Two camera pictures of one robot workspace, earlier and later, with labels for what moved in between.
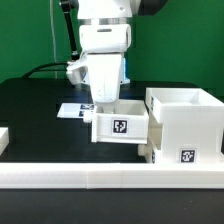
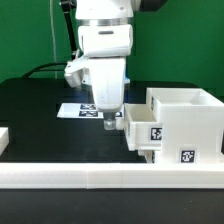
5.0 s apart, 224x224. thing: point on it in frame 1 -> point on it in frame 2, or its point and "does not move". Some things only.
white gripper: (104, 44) does not move
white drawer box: (126, 121) -> (144, 132)
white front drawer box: (148, 152) does not move
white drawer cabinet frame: (192, 124) does not move
